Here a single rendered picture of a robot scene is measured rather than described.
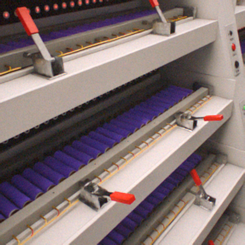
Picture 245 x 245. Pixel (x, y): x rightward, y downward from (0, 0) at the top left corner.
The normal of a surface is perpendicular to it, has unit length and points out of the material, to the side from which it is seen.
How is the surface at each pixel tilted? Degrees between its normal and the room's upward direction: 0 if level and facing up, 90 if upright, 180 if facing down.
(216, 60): 90
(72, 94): 108
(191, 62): 90
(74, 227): 18
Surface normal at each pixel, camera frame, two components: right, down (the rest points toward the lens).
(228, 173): -0.04, -0.88
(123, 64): 0.76, 0.27
